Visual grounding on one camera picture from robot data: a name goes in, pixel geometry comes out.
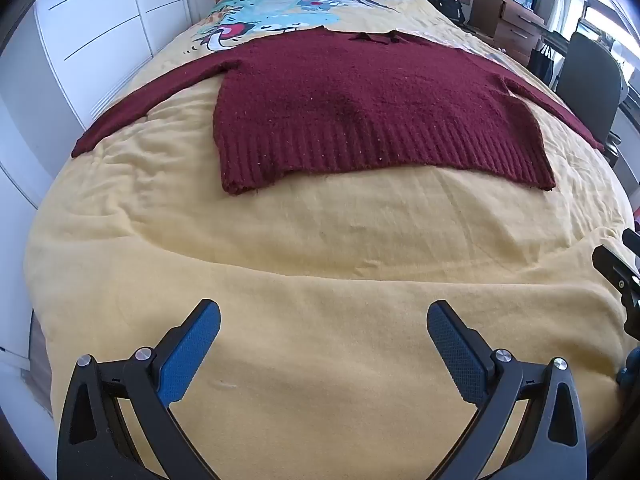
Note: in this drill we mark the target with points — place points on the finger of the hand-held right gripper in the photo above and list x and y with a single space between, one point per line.
620 280

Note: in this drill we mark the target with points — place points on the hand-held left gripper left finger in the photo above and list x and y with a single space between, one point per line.
189 351

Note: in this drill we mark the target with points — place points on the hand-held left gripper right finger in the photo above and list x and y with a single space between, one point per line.
457 351

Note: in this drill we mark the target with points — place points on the maroon knitted sweater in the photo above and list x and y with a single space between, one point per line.
360 110

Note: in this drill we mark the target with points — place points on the yellow printed blanket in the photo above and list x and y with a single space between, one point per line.
320 260

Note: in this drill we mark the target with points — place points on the dark grey chair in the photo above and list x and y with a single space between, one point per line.
590 80

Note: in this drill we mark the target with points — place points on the black bag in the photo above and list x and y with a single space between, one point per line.
546 65

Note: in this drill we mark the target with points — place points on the brown wooden dresser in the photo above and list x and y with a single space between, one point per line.
515 25

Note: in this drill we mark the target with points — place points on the white wardrobe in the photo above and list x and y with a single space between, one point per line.
100 25

